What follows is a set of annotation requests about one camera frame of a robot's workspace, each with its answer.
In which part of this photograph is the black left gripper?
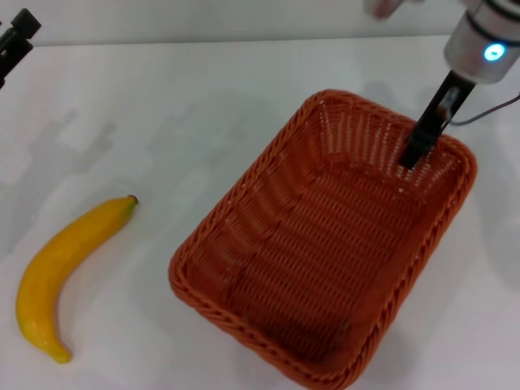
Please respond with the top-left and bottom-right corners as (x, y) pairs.
(0, 7), (42, 91)

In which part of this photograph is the orange woven plastic basket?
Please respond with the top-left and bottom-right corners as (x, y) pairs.
(167, 89), (479, 390)

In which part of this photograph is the yellow banana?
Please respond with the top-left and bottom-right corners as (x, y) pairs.
(15, 194), (139, 365)

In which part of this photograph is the thin dark cable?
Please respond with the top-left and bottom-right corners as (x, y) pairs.
(444, 92), (520, 126)

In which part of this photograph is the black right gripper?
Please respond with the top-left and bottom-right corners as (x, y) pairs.
(399, 69), (478, 170)

